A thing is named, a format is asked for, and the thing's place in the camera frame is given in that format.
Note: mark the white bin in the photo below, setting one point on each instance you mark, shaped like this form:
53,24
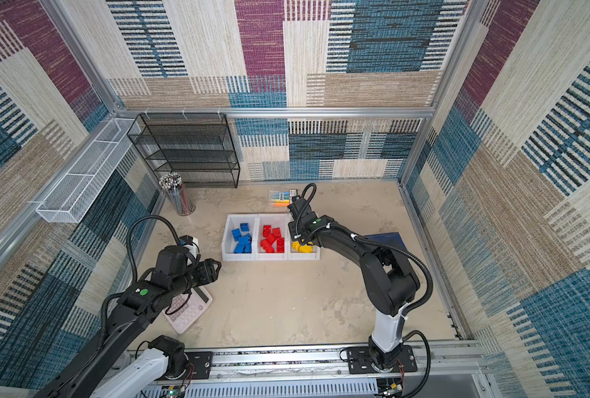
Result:
228,244
295,255
275,220

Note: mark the white mesh wall basket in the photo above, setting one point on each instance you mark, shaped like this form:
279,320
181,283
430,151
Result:
73,195

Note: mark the white middle bin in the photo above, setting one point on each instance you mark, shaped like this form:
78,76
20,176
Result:
275,220

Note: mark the blue book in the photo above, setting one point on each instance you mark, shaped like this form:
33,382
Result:
388,238

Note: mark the black wire shelf rack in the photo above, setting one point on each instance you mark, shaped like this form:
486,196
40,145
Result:
197,146

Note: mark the highlighter marker pack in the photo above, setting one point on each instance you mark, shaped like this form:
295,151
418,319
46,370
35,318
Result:
282,198

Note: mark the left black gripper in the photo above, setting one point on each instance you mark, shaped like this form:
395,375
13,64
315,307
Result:
207,270

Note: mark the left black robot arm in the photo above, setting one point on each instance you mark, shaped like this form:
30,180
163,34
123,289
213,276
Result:
124,317

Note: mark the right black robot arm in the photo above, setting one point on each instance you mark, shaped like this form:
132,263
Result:
396,282

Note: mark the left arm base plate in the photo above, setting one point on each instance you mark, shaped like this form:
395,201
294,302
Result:
197,366

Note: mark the long red lego brick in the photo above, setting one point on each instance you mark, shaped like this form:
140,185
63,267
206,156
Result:
267,247

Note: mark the pink white calculator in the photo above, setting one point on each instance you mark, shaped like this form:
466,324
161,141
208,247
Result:
185,310

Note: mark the white right bin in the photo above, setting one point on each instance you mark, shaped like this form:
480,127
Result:
295,255

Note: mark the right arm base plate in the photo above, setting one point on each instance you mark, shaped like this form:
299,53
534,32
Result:
364,360

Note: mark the pencil cup with pencils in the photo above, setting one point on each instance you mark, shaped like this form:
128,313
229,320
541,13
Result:
173,187

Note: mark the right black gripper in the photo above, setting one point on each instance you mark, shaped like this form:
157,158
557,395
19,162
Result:
292,226

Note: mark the white left bin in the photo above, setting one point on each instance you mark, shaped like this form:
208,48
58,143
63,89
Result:
228,244

